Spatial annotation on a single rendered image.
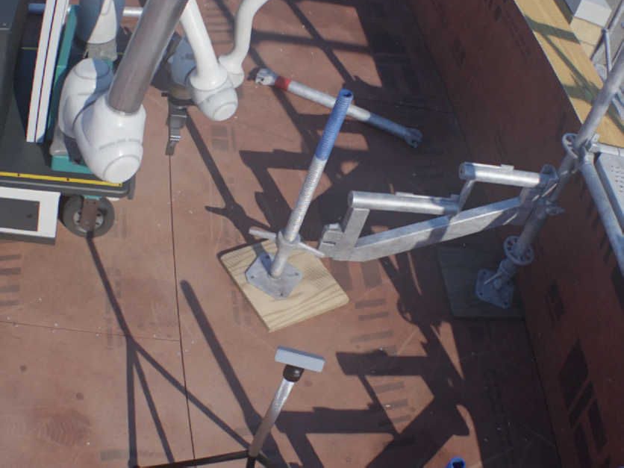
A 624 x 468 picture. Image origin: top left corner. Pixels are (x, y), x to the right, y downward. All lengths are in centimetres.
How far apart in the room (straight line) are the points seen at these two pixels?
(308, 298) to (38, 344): 91
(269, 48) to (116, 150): 169
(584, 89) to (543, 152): 30
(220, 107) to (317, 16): 183
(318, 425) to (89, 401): 68
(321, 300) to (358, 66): 132
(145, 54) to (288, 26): 192
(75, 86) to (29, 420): 95
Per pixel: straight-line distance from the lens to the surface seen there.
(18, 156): 275
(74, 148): 258
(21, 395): 259
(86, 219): 287
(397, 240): 291
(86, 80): 246
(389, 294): 310
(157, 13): 216
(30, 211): 275
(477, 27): 384
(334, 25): 419
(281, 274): 299
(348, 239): 286
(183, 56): 255
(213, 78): 243
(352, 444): 272
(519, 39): 349
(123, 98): 230
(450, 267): 326
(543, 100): 328
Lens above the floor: 223
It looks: 45 degrees down
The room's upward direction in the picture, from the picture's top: 23 degrees clockwise
